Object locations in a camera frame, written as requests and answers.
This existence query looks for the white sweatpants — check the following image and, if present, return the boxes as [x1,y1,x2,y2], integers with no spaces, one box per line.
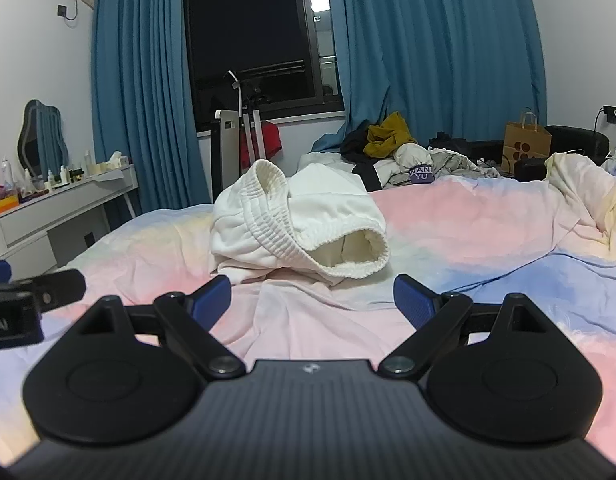
[209,159,390,285]

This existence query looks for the grey white clothes pile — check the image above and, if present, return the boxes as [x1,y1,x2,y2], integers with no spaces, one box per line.
[374,143,501,188]

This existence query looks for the folding drying rack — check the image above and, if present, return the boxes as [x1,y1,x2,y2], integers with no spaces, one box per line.
[210,70,267,200]

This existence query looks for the white vanity desk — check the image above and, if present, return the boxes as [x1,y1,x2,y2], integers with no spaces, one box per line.
[0,165,138,280]

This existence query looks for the pastel tie-dye duvet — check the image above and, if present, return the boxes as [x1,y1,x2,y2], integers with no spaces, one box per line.
[0,154,616,464]

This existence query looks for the brown paper bag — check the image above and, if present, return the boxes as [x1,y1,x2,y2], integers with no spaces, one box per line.
[502,112,552,174]

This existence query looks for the black armchair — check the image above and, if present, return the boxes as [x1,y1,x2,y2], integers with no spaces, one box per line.
[468,125,610,182]

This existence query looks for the left blue curtain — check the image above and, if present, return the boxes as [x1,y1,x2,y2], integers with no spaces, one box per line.
[91,0,210,212]

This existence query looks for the blue curtain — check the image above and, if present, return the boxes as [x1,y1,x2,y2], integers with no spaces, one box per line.
[91,0,210,212]
[313,0,547,152]

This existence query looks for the mustard yellow garment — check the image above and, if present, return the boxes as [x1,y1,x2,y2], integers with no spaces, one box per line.
[363,112,415,159]

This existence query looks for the red cloth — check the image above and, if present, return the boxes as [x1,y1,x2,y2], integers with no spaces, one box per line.
[238,120,283,170]

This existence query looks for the right blue curtain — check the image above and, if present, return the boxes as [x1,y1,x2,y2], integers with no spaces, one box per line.
[313,0,547,152]

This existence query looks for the dark window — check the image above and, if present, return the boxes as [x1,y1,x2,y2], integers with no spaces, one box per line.
[184,0,344,129]

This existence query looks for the wavy frame mirror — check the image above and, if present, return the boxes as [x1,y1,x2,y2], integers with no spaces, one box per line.
[16,100,69,178]

